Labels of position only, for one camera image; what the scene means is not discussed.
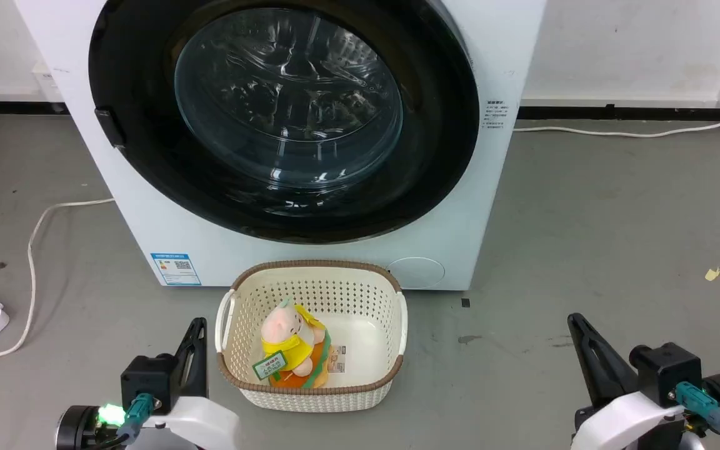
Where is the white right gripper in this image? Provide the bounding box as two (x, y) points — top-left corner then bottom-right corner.
(567, 312), (689, 450)

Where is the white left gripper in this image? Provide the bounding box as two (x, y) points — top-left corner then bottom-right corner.
(127, 317), (241, 450)

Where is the white front-load washing machine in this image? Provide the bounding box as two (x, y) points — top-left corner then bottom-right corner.
(14, 0), (548, 292)

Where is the round black glass washer door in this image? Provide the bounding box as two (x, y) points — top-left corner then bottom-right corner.
(88, 0), (480, 245)

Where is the green white toy hang tag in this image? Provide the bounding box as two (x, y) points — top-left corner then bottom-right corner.
(252, 351), (289, 381)

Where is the blue energy label sticker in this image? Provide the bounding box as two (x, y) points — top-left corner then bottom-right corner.
(150, 252), (202, 287)

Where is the pink pig plush toy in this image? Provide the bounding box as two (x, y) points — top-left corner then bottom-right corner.
(260, 298), (332, 389)

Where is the white perforated laundry basket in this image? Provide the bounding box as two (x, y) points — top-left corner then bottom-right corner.
(214, 259), (409, 414)

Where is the round white filter cover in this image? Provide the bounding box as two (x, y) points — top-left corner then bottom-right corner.
(387, 257), (446, 290)

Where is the small printed warning sticker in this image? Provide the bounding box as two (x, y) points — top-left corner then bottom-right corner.
(484, 98), (509, 134)

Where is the teal left camera cable connector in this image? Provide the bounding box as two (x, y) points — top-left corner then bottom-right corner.
(116, 392), (156, 438)

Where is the teal camera cable connector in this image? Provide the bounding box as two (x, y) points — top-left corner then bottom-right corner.
(674, 381), (720, 434)
(116, 392), (156, 438)

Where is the teal right camera cable connector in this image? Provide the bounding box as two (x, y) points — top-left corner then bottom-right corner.
(674, 381), (720, 434)

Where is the white power strip cable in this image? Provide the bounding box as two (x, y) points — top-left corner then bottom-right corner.
(0, 197), (116, 360)

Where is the white washer power cable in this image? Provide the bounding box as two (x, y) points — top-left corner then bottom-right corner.
(512, 110), (720, 139)

